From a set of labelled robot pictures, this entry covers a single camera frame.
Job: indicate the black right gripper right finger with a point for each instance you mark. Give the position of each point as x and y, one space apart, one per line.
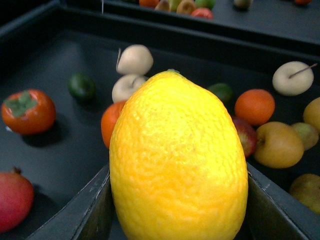
273 214

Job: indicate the white pear left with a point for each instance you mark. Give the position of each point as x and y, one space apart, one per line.
134 59

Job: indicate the large mandarin orange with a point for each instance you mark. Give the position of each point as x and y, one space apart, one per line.
108 121

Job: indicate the yellow lemon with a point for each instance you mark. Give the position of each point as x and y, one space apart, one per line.
177 167

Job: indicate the small green-yellow fruit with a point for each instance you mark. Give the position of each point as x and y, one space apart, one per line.
308 134

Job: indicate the dark green avocado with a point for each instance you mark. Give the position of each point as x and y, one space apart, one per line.
81 87

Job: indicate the orange persimmon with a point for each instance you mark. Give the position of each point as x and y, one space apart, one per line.
28 112

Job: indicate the white apple with stem right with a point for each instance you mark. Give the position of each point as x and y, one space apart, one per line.
293 78

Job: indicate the white apple front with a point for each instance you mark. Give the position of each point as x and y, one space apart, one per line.
126 86

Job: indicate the yellow apple right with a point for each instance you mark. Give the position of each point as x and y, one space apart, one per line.
311 114

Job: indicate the red pomegranate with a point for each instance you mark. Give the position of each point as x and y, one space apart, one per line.
16 199

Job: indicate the red tomato far tray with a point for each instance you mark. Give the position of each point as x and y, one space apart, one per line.
203 12

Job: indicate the orange near tray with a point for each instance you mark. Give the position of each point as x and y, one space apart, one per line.
255 106

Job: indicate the brown kiwi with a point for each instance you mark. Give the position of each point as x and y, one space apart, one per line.
306 189

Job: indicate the green lime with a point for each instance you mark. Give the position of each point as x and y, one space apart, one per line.
222 90

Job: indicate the red apple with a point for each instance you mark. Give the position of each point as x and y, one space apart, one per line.
246 134

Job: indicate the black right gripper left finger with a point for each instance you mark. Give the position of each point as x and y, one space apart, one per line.
88 216

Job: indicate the yellow-orange apple front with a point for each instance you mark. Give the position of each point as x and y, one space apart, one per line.
278 145

